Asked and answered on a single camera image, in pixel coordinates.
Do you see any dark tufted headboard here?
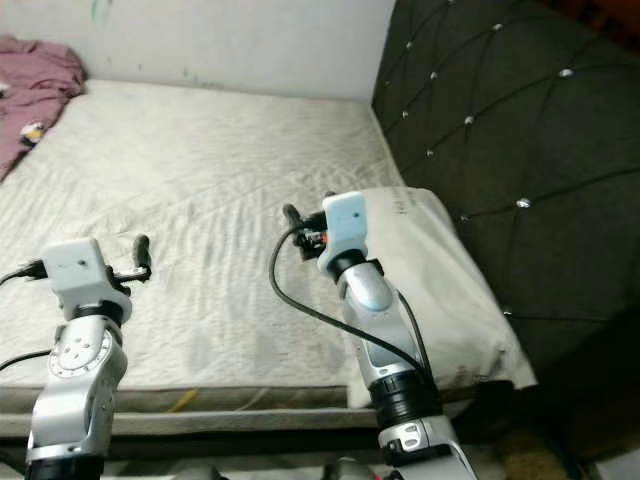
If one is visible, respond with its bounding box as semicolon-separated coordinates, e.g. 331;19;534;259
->
371;0;640;403

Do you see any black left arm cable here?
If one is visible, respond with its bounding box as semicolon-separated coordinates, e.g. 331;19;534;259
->
0;349;61;373

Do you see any purple cartoon print blanket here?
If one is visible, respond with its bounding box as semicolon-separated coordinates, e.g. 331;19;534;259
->
0;35;87;182

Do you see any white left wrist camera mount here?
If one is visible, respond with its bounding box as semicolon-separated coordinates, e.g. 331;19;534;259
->
42;237;132;322

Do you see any dark bed frame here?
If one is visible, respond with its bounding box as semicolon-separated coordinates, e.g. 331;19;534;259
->
0;410;401;467

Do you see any white quilted mattress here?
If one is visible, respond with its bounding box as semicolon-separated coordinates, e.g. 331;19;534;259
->
0;79;533;442

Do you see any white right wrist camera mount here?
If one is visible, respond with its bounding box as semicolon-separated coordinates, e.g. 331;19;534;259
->
319;191;370;280

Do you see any black left wrist camera cable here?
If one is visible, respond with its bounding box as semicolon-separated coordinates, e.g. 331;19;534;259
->
0;261;51;286

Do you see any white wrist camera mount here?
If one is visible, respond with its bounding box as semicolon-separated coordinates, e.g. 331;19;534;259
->
319;191;370;280
42;237;132;322

